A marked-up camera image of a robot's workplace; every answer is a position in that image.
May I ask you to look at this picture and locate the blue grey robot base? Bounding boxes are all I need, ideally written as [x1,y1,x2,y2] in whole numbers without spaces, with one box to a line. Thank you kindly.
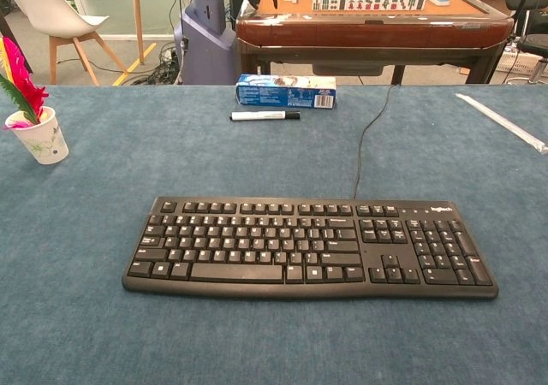
[173,0,243,86]

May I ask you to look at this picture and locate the black Logitech keyboard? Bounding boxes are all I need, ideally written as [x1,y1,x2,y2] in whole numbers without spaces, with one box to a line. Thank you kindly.
[121,195,500,301]

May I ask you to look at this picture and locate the white marker black cap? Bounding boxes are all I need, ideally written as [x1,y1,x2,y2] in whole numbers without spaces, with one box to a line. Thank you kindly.
[229,110,301,123]

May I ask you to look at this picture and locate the blue white cardboard box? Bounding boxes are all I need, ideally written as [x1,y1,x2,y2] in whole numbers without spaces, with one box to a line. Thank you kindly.
[235,74,337,110]

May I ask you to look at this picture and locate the blue felt table mat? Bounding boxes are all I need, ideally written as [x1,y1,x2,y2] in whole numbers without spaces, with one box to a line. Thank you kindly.
[0,84,548,385]

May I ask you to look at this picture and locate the brown mahjong table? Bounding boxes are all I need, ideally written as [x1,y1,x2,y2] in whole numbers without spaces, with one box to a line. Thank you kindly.
[235,0,515,86]

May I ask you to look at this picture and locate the short yellow floor tape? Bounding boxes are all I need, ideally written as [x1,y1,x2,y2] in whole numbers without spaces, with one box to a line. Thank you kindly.
[112,42,158,86]

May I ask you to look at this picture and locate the row of face-up mahjong tiles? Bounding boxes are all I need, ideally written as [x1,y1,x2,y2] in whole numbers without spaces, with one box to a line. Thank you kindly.
[311,0,426,12]

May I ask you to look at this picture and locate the wooden pole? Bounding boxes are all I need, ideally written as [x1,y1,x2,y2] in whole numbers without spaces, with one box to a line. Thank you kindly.
[130,0,146,65]

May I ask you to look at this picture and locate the white paper cup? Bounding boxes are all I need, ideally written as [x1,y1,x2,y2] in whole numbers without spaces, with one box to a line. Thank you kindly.
[3,105,70,166]

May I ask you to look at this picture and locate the clear plastic wrapped strip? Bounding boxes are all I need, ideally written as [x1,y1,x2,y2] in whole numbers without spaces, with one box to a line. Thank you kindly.
[455,92,548,154]

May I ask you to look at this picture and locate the white plastic basket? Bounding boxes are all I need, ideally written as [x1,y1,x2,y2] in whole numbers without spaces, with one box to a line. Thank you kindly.
[498,46,548,78]

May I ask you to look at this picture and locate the chair with wooden legs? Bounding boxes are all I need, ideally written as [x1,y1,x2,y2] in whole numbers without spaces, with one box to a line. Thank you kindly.
[0,0,129,86]

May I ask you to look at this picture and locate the black keyboard cable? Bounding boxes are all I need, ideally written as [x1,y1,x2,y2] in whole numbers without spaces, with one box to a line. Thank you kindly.
[353,84,399,200]

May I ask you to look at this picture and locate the tangled black floor cables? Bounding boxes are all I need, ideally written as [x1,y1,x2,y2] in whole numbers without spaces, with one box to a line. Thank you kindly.
[132,44,183,86]

